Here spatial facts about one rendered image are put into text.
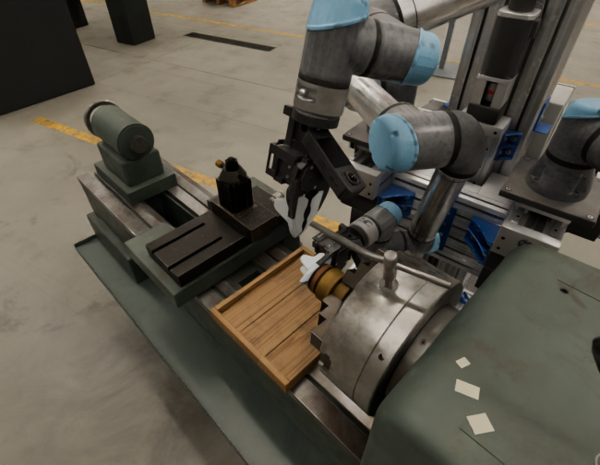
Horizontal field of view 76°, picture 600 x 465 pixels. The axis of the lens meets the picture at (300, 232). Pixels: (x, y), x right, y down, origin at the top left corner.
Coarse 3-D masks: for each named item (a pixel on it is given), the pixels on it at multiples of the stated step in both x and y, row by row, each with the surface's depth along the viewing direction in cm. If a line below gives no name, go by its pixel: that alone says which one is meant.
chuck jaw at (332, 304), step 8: (328, 296) 82; (328, 304) 81; (336, 304) 81; (320, 312) 79; (328, 312) 79; (336, 312) 79; (320, 320) 79; (328, 320) 77; (320, 328) 76; (312, 336) 76; (320, 336) 74; (312, 344) 77; (320, 344) 75; (320, 360) 74; (328, 360) 72; (328, 368) 74
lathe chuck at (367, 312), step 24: (408, 264) 72; (360, 288) 69; (408, 288) 67; (360, 312) 67; (384, 312) 65; (336, 336) 68; (360, 336) 66; (336, 360) 69; (360, 360) 66; (336, 384) 73
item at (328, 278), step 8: (328, 264) 89; (320, 272) 86; (328, 272) 85; (336, 272) 85; (312, 280) 86; (320, 280) 84; (328, 280) 84; (336, 280) 83; (312, 288) 87; (320, 288) 84; (328, 288) 83; (336, 288) 84; (344, 288) 83; (320, 296) 85; (336, 296) 83; (344, 296) 82
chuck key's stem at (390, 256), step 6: (390, 252) 62; (384, 258) 62; (390, 258) 61; (396, 258) 61; (384, 264) 63; (390, 264) 62; (384, 270) 64; (390, 270) 63; (384, 276) 65; (390, 276) 64; (390, 282) 66; (390, 288) 67
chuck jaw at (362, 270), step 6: (378, 252) 79; (384, 252) 78; (360, 264) 81; (366, 264) 82; (372, 264) 80; (348, 270) 83; (354, 270) 84; (360, 270) 81; (366, 270) 80; (348, 276) 83; (354, 276) 82; (360, 276) 81; (348, 282) 83; (354, 282) 82
